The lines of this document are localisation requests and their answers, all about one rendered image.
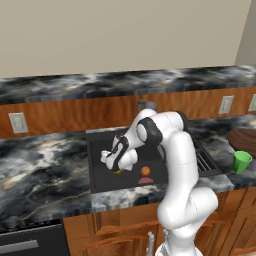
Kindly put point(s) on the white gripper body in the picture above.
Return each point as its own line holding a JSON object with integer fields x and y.
{"x": 107, "y": 157}

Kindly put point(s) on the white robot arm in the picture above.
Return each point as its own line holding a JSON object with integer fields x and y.
{"x": 180, "y": 160}

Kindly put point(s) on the black sink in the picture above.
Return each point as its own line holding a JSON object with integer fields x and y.
{"x": 100, "y": 180}

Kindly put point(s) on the orange tangerine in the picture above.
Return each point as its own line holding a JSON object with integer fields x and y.
{"x": 145, "y": 171}

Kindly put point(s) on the dark red mango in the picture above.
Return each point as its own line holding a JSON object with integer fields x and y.
{"x": 145, "y": 181}

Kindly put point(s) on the green cup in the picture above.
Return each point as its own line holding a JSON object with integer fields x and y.
{"x": 241, "y": 162}

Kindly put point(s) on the brown wooden bowl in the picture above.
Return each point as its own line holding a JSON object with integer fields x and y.
{"x": 245, "y": 140}

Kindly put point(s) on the small yellow green fruit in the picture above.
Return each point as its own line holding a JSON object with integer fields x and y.
{"x": 117, "y": 172}

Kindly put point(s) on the grey tap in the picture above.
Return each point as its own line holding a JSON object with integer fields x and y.
{"x": 146, "y": 104}

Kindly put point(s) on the wooden cupboard door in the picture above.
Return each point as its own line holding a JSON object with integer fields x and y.
{"x": 116, "y": 230}
{"x": 230, "y": 223}

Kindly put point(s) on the black dishwasher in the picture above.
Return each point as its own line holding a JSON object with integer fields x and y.
{"x": 33, "y": 241}

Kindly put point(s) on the white wall socket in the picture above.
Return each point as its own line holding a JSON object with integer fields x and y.
{"x": 226, "y": 104}
{"x": 252, "y": 102}
{"x": 18, "y": 122}

